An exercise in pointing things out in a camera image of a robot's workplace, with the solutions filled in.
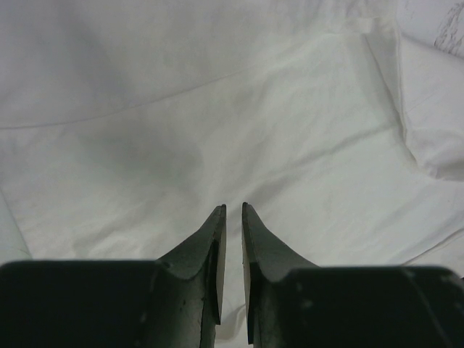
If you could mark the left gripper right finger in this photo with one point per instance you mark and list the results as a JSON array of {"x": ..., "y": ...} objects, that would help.
[{"x": 292, "y": 302}]

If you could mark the white t shirt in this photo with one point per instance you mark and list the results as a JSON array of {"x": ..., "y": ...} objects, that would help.
[{"x": 124, "y": 123}]

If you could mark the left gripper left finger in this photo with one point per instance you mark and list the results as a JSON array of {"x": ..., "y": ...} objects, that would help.
[{"x": 173, "y": 301}]

